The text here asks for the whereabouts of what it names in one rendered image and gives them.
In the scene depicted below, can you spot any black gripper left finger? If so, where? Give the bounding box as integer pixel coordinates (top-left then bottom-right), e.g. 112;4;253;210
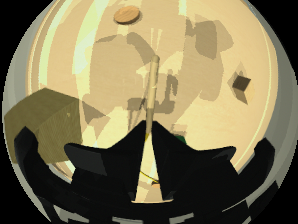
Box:
64;120;146;201

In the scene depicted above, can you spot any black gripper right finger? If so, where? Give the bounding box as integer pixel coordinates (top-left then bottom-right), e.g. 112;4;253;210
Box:
152;120;237;201

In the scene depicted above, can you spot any round wooden disc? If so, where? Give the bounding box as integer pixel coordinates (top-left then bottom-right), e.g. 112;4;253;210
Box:
113;6;140;26

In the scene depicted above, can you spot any round wooden button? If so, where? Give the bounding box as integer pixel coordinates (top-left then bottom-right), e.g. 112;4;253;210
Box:
152;181;160;188

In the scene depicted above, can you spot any yellow string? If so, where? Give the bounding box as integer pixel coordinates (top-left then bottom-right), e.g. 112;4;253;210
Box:
145;55;160;141

